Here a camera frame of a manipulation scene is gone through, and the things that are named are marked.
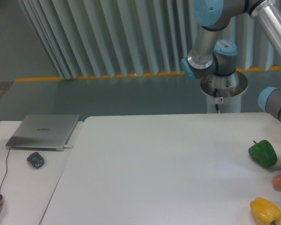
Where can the white folding partition screen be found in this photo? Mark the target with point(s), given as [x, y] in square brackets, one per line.
[119, 37]

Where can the green bell pepper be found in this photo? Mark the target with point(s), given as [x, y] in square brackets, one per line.
[263, 153]

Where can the silver closed laptop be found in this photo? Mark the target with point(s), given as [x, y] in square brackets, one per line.
[43, 132]

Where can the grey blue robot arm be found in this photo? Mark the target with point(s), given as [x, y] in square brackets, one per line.
[213, 60]

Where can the dark grey earbuds case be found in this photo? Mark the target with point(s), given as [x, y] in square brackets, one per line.
[35, 160]

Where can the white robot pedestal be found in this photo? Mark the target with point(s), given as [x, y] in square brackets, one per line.
[224, 94]

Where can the yellow bell pepper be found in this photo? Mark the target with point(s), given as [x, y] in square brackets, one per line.
[265, 212]

